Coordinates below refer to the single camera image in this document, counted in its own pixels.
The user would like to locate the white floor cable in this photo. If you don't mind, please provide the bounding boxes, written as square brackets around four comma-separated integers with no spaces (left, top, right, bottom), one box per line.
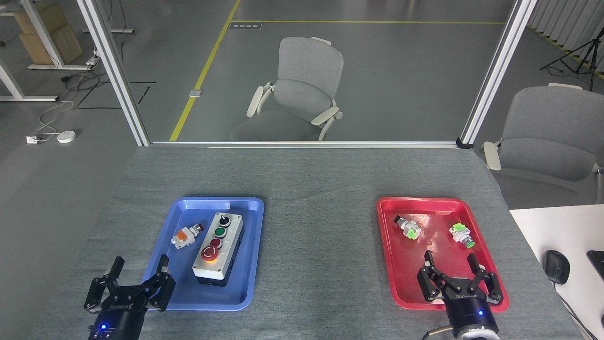
[36,58,97,140]

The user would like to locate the brown cardboard box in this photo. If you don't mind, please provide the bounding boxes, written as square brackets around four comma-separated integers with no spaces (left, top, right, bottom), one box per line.
[13,2,83,66]

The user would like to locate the grey office chair white armrests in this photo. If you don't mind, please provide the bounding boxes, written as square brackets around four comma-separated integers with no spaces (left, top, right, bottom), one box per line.
[482,83,604,210]
[230,37,344,142]

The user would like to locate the white desk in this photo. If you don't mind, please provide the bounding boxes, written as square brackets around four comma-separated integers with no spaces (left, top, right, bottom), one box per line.
[509,204,604,340]

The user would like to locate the black floor cable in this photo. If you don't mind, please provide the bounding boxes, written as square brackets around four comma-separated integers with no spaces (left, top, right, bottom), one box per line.
[60,71,102,102]

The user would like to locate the black computer mouse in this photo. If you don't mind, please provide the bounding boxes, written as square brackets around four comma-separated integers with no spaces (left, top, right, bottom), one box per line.
[543,249,571,285]

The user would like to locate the white ribbed partition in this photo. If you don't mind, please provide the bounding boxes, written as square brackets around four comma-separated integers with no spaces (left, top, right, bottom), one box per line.
[525,0,604,78]

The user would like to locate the black desk cable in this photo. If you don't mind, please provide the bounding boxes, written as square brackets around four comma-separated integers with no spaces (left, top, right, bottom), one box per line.
[551,282,590,340]

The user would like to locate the white desk frame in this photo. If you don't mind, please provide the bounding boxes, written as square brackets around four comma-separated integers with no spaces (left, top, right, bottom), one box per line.
[0,0,100,102]

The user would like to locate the blue plastic tray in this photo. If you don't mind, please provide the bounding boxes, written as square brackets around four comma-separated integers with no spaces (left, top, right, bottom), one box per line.
[140,196,265,312]

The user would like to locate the grey control box with buttons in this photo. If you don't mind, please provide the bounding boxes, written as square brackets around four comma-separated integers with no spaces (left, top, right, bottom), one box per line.
[192,212,244,288]

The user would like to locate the silver aluminium crossbar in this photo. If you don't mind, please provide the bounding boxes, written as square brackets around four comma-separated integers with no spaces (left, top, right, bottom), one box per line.
[149,140,463,150]

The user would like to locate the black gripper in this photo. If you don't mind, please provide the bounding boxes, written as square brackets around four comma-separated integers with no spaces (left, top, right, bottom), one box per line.
[84,254,176,340]
[416,250,504,337]

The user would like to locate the black tripod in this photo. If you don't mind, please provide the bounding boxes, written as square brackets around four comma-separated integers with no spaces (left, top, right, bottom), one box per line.
[539,26,604,92]

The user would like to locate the silver aluminium post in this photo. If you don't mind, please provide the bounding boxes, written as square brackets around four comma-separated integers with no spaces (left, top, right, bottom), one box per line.
[77,0,152,147]
[459,0,537,147]

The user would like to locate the red plastic tray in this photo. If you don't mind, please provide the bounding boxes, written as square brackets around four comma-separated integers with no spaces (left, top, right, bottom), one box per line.
[376,196,510,312]

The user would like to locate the red push button orange block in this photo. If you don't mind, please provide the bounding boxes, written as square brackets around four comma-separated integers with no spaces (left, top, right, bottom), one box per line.
[170,223,205,250]

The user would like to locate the green push button green block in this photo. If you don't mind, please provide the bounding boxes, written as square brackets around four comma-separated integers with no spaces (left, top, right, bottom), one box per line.
[449,222,476,249]

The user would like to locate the black knob switch green block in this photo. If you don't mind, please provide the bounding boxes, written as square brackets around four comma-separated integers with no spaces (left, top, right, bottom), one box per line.
[393,215,422,241]

